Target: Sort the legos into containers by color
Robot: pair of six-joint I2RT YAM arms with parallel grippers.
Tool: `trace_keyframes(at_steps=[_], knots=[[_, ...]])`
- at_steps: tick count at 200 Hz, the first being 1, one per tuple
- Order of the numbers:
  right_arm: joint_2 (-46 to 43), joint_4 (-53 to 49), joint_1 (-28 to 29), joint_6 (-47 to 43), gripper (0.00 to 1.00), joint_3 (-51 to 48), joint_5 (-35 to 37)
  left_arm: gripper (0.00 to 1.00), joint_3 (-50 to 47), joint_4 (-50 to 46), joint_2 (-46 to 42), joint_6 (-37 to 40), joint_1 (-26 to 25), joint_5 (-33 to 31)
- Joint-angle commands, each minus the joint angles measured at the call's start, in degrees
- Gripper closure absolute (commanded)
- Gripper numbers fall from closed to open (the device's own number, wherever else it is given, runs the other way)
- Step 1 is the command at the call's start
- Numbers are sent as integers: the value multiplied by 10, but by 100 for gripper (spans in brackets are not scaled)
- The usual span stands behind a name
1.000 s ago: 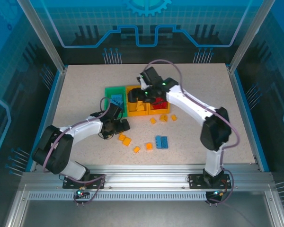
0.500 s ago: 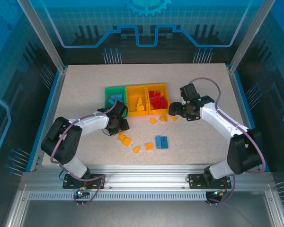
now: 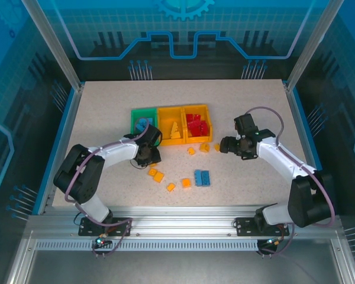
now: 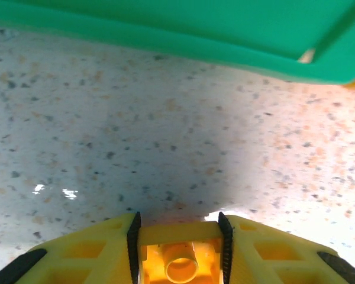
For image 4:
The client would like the green plastic bin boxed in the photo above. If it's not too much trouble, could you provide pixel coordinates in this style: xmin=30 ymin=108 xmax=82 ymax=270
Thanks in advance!
xmin=0 ymin=0 xmax=355 ymax=86

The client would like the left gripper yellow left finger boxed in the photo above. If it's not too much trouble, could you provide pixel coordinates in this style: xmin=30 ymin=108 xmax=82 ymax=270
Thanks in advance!
xmin=0 ymin=211 xmax=142 ymax=284

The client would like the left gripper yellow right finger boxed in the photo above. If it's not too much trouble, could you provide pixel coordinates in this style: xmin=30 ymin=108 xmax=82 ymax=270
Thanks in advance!
xmin=218 ymin=211 xmax=355 ymax=284

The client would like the yellow square lego brick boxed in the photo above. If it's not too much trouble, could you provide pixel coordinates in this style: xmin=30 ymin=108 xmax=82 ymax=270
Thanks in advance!
xmin=137 ymin=221 xmax=225 ymax=284

